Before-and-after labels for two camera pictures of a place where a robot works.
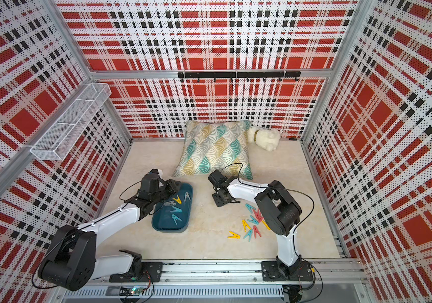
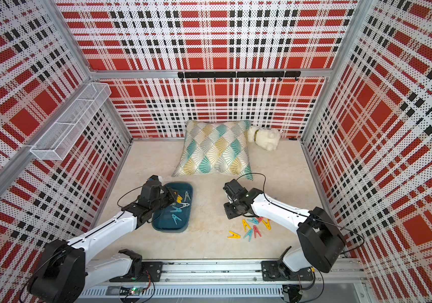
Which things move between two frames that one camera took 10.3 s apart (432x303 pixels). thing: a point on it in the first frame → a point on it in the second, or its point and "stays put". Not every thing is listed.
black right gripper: x=218 y=201 → x=229 y=213
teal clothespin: x=177 y=209 stays put
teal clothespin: x=175 y=218 stays put
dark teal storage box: x=174 y=214 stays put
